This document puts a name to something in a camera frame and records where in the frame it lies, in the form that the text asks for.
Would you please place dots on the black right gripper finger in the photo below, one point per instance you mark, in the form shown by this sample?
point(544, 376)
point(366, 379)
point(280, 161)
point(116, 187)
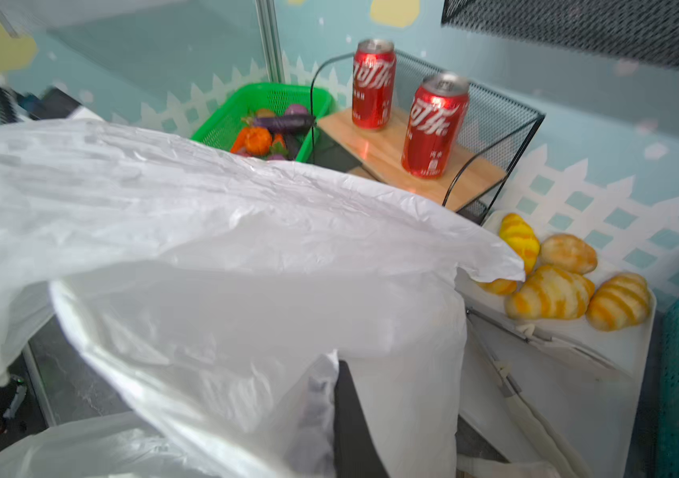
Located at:
point(354, 453)

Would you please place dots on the white plastic grocery bag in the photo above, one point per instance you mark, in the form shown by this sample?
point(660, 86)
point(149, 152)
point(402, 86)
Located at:
point(218, 295)

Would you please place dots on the canvas tote bag yellow handles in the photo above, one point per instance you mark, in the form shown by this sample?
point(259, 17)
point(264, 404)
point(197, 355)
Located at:
point(482, 468)

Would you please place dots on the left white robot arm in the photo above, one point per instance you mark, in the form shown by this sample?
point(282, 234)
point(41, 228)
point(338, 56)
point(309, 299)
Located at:
point(53, 104)

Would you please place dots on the steel tongs white tips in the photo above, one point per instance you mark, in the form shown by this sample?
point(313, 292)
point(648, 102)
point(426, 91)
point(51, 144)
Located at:
point(595, 416)

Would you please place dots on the large striped croissant left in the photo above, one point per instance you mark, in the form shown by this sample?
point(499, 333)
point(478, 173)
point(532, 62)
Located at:
point(500, 287)

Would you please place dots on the white plastic tray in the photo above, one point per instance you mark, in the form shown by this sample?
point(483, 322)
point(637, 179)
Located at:
point(575, 343)

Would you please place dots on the long striped croissant centre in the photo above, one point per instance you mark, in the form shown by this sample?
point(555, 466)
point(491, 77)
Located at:
point(551, 293)

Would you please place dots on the yellow striped bread roll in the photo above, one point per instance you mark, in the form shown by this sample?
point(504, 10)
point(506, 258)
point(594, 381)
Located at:
point(521, 239)

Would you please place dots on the pale round bread roll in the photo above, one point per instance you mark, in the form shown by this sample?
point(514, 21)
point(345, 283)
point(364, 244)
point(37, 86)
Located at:
point(568, 252)

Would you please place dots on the small striped croissant right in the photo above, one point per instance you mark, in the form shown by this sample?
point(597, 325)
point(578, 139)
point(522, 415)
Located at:
point(621, 302)

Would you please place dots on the orange pumpkin toy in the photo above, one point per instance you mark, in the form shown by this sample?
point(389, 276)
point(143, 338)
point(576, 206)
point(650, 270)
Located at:
point(257, 141)

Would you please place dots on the orange carrot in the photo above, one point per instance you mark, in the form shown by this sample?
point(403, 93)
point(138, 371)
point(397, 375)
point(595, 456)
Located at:
point(239, 145)

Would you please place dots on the red cola can right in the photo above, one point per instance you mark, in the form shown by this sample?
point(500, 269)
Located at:
point(437, 113)

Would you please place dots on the red cola can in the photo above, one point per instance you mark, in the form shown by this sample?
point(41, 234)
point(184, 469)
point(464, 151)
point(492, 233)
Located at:
point(437, 113)
point(374, 69)

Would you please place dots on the purple eggplant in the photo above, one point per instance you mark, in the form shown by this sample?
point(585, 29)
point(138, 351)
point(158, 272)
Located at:
point(287, 124)

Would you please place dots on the green plastic basket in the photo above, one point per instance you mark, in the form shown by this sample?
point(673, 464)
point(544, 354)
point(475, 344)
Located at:
point(267, 100)

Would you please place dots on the red cola can left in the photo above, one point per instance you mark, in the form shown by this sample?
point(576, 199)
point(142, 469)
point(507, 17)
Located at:
point(374, 69)

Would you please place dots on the black wire two-tier shelf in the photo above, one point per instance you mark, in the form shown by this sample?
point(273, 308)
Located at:
point(494, 136)

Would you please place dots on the black mesh wall basket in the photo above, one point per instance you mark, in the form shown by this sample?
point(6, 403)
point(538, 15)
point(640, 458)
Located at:
point(646, 31)

